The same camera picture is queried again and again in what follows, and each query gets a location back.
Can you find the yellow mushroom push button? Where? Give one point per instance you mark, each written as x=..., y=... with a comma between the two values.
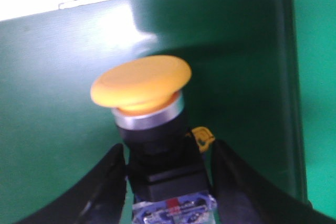
x=166, y=169

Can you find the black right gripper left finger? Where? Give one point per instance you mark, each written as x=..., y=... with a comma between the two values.
x=97, y=198

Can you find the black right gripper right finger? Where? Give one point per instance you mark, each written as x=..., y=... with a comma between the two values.
x=244, y=196

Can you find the green conveyor belt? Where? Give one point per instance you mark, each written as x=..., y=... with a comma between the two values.
x=244, y=88

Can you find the bright green plastic chute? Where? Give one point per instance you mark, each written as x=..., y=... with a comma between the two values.
x=315, y=26

